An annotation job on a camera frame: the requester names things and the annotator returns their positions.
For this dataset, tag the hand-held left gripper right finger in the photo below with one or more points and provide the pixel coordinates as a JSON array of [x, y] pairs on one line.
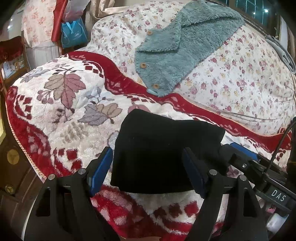
[[193, 169]]

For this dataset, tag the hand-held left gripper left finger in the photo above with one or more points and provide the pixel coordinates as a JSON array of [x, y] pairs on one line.
[[101, 166]]

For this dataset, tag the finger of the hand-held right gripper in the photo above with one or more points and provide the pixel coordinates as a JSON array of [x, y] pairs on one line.
[[233, 160], [245, 151]]

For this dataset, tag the black pants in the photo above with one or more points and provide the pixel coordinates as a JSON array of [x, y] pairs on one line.
[[157, 150]]

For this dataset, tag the person's right hand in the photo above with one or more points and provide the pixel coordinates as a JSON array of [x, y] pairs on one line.
[[276, 222]]

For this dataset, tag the white floral quilt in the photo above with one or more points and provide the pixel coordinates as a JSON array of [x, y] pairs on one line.
[[231, 81]]

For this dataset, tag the red white plush leaf blanket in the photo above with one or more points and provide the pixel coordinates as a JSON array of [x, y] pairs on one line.
[[57, 104]]

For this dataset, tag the dark wooden cabinet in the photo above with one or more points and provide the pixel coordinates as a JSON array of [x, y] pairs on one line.
[[13, 185]]

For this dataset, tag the grey folded cloth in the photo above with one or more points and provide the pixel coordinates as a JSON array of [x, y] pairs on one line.
[[282, 53]]

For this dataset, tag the teal fleece jacket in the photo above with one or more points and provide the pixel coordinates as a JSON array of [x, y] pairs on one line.
[[180, 46]]

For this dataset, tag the blue gift bag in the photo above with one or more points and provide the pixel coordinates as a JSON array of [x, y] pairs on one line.
[[72, 34]]

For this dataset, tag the dark red velvet cushion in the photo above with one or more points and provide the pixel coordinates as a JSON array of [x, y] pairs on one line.
[[11, 47]]

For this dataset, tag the red satin cloth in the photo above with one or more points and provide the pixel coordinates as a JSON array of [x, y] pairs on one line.
[[59, 20]]

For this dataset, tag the beige cloth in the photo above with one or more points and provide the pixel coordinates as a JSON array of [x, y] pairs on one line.
[[101, 14]]

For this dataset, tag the pink floral cloth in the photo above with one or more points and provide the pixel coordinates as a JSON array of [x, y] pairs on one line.
[[37, 27]]

